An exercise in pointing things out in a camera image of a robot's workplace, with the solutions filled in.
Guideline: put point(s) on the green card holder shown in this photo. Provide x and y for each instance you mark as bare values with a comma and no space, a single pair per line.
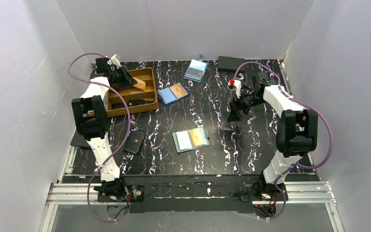
187,140

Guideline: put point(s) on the small black wallet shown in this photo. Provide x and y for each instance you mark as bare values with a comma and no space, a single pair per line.
134,142

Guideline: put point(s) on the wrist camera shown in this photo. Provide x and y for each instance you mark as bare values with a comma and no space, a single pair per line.
114,60
235,85

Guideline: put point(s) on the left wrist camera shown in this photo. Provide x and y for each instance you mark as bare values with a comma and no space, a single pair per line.
114,60

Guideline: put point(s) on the black box at back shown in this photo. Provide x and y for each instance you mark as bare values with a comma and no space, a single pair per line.
229,64

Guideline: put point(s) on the blue card holder grey card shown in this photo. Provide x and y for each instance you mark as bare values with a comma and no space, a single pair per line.
196,70

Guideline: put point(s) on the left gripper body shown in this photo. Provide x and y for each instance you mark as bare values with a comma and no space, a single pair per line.
121,76

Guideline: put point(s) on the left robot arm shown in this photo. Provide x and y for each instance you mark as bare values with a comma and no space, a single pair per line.
90,114

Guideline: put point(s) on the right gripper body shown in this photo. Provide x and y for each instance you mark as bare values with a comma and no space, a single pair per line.
241,101

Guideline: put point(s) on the aluminium frame rail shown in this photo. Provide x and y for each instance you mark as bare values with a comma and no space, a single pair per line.
298,192

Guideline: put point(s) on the orange card in tray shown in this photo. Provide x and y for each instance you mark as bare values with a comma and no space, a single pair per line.
133,93

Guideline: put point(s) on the black cards in tray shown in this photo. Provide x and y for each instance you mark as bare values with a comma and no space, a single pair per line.
130,103

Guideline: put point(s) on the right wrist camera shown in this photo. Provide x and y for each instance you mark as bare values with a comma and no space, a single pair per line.
235,85

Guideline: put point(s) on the woven brown organizer tray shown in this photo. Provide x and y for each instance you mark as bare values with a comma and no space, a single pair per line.
145,74

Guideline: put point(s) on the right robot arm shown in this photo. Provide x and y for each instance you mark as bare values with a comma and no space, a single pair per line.
296,130

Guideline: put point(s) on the orange vip card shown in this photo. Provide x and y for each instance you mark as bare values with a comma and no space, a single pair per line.
197,137
140,84

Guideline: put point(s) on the black wallet at left edge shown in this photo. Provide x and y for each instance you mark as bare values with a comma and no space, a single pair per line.
79,141

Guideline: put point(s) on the blue card holder orange card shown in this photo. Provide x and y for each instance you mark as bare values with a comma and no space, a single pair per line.
172,94

